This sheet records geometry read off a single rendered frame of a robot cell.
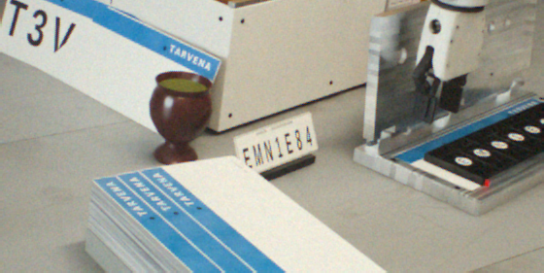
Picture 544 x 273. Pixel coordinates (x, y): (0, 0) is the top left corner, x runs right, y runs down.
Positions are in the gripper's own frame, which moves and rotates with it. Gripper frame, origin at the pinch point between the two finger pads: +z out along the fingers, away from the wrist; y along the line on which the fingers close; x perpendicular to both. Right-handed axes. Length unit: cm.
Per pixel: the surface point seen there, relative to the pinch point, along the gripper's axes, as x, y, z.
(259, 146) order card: 10.7, -25.6, 4.0
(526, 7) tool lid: 5.5, 32.2, -7.6
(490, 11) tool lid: 5.6, 20.7, -8.8
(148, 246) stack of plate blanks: -4, -61, 1
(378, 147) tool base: 3.3, -8.3, 5.8
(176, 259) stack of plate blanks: -9, -63, 0
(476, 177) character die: -11.2, -5.7, 5.3
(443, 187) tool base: -9.1, -10.4, 6.4
